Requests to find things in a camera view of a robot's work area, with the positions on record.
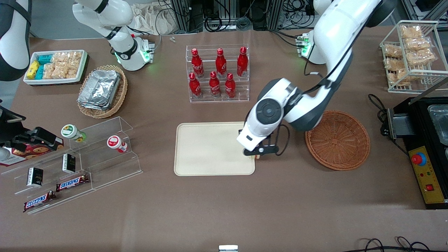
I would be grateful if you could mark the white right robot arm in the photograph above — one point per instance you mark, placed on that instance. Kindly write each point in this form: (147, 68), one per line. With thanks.
(122, 21)

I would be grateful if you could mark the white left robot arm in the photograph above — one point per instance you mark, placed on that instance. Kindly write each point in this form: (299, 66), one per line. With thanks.
(332, 42)

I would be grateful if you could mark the cream plastic tray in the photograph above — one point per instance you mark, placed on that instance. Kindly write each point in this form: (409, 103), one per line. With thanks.
(210, 148)

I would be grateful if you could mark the round brown wicker basket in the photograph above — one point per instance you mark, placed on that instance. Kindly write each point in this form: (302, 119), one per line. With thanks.
(337, 143)

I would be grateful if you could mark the oval light wicker basket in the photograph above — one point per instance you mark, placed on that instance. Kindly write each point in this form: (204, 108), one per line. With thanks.
(120, 94)

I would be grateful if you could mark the red cookie box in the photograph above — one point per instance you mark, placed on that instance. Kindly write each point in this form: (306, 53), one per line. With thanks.
(38, 151)

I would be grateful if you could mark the green lid yogurt cup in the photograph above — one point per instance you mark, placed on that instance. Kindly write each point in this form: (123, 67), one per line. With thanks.
(70, 132)

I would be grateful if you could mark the small black box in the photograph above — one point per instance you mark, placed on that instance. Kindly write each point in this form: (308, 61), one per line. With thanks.
(35, 176)
(69, 163)

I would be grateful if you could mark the white rectangular snack bin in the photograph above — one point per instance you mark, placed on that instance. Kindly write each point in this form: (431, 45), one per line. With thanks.
(52, 81)

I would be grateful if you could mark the snickers bar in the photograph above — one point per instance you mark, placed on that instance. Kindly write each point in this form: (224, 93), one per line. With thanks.
(38, 201)
(72, 182)

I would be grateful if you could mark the teal snack pack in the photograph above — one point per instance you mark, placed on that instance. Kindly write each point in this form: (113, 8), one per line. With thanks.
(44, 59)
(40, 72)

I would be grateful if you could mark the clear acrylic bottle rack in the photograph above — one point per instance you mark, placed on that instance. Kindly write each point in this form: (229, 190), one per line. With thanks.
(241, 89)

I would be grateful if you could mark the clear rice cracker pack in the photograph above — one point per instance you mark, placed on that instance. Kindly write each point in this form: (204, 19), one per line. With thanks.
(72, 70)
(60, 57)
(60, 71)
(49, 71)
(75, 57)

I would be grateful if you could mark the yellow snack pack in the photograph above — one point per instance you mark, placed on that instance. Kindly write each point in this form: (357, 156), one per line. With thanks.
(33, 70)

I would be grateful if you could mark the clear acrylic step shelf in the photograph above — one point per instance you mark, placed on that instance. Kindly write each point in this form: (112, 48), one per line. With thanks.
(105, 164)

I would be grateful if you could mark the red cola bottle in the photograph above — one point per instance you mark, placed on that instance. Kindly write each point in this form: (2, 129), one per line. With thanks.
(197, 64)
(242, 63)
(195, 87)
(220, 64)
(214, 86)
(230, 87)

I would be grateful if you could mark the red lid yogurt cup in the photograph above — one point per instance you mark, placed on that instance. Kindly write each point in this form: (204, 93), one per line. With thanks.
(114, 142)

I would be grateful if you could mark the stack of foil trays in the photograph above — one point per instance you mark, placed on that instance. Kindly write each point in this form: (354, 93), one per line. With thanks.
(99, 89)

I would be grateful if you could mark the beige crumpled cloth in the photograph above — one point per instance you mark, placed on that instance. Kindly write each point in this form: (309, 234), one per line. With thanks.
(150, 21)

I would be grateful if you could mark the fried snack bag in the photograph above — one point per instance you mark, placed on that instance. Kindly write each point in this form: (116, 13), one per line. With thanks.
(393, 64)
(418, 44)
(402, 75)
(420, 57)
(392, 51)
(410, 32)

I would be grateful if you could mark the black food warmer appliance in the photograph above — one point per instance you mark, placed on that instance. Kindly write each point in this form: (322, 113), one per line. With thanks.
(420, 122)

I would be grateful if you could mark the black yellow emergency stop box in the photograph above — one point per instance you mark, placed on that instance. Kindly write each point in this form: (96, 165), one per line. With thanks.
(428, 178)

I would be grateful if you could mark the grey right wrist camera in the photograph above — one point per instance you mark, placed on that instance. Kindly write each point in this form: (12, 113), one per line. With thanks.
(3, 154)

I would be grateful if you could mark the small white metal bracket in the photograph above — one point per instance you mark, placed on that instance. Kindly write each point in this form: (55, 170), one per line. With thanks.
(228, 248)

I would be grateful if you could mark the aluminium extrusion frame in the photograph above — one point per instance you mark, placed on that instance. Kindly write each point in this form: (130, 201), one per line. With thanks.
(182, 15)

